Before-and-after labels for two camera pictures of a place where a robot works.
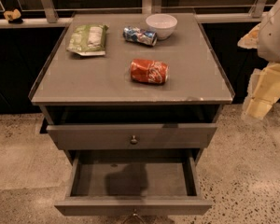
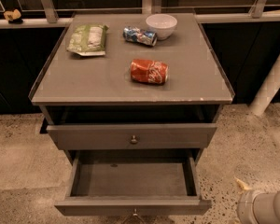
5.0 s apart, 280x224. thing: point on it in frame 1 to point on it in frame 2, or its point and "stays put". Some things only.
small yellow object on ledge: [13, 16] stays put
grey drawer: [133, 183] stays put
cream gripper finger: [250, 40] to [242, 185]
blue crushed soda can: [143, 35] stays put
